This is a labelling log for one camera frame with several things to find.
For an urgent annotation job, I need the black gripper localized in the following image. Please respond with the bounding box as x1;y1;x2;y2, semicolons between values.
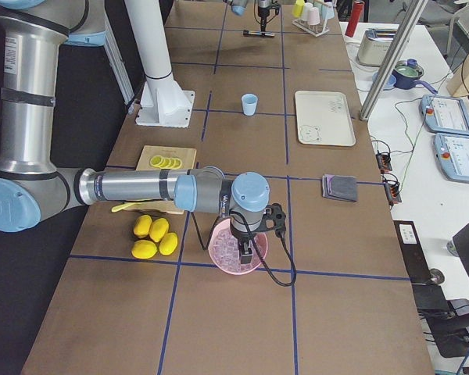
229;203;286;264
256;0;280;30

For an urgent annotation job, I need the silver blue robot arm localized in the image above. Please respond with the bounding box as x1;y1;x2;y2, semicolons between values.
0;26;126;273
224;0;281;32

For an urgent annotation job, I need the pink bowl of ice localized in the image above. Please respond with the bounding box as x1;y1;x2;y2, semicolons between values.
208;219;262;275

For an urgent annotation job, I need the yellow-green plastic cup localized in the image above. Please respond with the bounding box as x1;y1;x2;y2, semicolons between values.
292;0;305;18

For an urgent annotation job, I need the white plastic cup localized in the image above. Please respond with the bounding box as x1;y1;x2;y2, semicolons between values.
299;2;313;22

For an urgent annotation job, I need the pink plastic cup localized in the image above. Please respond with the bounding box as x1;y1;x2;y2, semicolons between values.
307;7;320;27

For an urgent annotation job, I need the blue plastic cup on rack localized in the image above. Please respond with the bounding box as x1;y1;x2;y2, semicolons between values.
320;3;335;21

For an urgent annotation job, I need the light blue plastic cup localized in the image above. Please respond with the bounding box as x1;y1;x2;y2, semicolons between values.
241;93;258;116

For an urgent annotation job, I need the stainless steel muddler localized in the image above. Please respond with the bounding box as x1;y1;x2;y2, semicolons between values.
242;30;275;38

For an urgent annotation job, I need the yellow lemon upper right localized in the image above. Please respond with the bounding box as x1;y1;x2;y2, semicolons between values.
149;218;170;242

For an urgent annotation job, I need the red bottle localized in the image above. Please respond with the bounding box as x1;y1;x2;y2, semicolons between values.
345;0;365;38

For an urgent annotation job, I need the silver toaster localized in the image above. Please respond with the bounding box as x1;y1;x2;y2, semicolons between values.
357;28;396;67

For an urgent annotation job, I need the cream bear serving tray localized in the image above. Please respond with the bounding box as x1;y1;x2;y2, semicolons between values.
295;91;356;147

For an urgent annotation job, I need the grey folded cloth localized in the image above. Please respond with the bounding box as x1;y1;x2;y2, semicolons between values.
322;173;358;202

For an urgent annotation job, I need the lemon slices row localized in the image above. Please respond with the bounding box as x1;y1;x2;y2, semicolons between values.
149;155;183;170

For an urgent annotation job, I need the bamboo cutting board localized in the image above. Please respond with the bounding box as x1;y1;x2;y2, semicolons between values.
124;145;197;215

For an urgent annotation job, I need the yellow-green plastic knife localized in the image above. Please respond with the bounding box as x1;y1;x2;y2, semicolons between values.
111;202;135;213

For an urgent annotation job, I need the blue pot with lid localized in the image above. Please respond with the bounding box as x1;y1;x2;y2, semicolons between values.
384;59;438;95

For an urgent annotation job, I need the lower orange black adapter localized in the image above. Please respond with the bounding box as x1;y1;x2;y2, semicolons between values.
381;173;402;207

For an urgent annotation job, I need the orange black adapter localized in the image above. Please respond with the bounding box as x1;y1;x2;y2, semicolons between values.
381;173;402;207
376;152;392;173

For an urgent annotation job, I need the upper orange black adapter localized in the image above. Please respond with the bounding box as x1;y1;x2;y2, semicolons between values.
376;152;392;173

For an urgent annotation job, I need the upper teach pendant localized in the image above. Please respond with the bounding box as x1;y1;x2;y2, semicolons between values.
421;95;469;136

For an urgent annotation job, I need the teach pendant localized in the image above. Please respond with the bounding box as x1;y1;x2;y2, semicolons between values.
433;133;469;184
421;95;469;136

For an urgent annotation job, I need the lower teach pendant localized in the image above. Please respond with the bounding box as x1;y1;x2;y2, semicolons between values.
433;133;469;184

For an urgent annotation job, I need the white wire cup rack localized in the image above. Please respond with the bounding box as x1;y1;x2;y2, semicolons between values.
292;0;334;37

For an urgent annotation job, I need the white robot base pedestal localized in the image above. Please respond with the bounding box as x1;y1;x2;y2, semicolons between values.
125;0;195;128

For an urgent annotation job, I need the aluminium frame post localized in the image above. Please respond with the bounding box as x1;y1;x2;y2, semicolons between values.
359;0;428;121

